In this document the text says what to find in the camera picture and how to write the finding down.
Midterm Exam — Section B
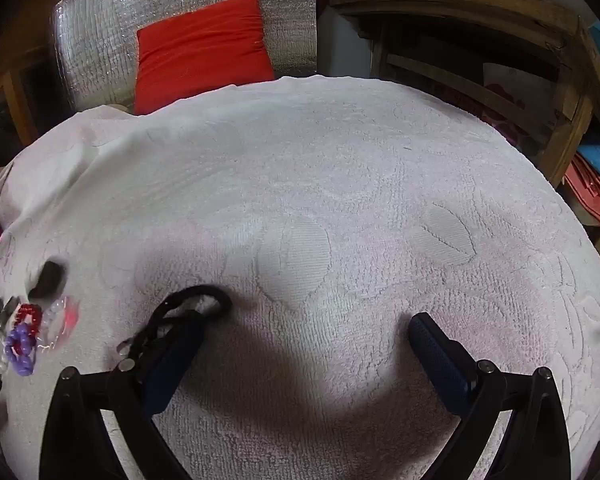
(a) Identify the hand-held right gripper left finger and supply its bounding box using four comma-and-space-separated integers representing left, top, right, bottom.
39, 310, 206, 480

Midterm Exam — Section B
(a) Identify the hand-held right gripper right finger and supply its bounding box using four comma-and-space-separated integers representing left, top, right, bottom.
409, 312, 573, 480

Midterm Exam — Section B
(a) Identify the purple beaded bracelet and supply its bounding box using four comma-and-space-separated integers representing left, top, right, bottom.
5, 324, 36, 376

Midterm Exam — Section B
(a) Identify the dark brown ring bangle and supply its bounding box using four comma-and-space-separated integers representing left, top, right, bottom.
27, 260, 66, 300

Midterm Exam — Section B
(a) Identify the coral folded cloth stack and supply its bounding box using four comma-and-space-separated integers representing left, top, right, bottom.
565, 155, 600, 233

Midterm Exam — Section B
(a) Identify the white terry blanket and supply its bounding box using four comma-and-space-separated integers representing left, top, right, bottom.
0, 75, 600, 480

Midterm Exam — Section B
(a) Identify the red cushion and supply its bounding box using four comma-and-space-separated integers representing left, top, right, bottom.
133, 0, 276, 116

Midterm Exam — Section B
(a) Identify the wooden cabinet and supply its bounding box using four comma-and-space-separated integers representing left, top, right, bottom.
0, 0, 106, 166

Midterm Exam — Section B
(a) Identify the wooden shelf unit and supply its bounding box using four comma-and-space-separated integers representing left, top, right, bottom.
330, 0, 600, 186

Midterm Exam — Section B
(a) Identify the silver insulation foil sheet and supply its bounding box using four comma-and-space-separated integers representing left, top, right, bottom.
50, 0, 318, 111

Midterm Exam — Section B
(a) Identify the red beaded bracelet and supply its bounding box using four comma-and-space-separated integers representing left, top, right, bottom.
17, 303, 43, 333

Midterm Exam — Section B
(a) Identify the clear plastic bracelet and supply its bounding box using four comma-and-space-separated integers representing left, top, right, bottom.
40, 297, 81, 351

